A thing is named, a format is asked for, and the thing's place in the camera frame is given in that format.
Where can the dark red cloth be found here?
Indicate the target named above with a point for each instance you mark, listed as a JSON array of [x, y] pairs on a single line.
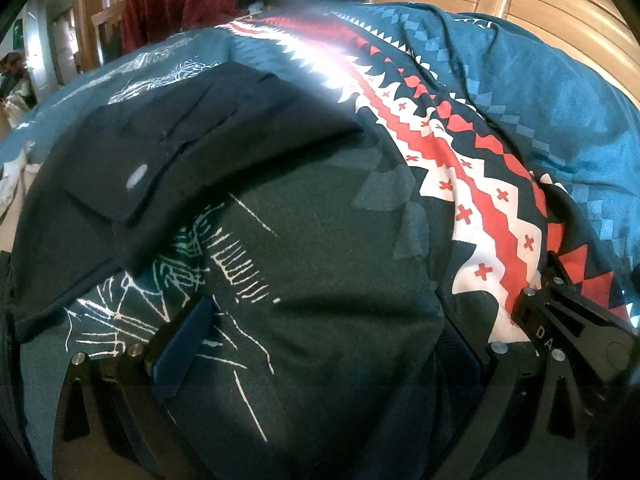
[[175, 5]]

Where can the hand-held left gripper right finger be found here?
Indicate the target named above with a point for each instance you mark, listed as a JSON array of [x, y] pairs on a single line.
[[462, 350]]

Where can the white bed sheet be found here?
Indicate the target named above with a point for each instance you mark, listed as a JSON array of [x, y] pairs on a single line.
[[10, 190]]

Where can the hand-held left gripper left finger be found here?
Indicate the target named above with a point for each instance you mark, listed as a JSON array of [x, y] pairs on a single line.
[[181, 347]]

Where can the teal printed bed cover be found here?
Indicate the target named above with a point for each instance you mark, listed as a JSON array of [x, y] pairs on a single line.
[[550, 110]]

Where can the wooden chair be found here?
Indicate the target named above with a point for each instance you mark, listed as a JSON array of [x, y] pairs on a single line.
[[107, 15]]

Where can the wooden wardrobe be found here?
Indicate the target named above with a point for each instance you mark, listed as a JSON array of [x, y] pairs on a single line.
[[82, 0]]

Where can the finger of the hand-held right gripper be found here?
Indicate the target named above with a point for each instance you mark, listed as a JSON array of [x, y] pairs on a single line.
[[532, 310]]

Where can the navy garment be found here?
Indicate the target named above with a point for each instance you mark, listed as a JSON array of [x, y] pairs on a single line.
[[200, 125]]

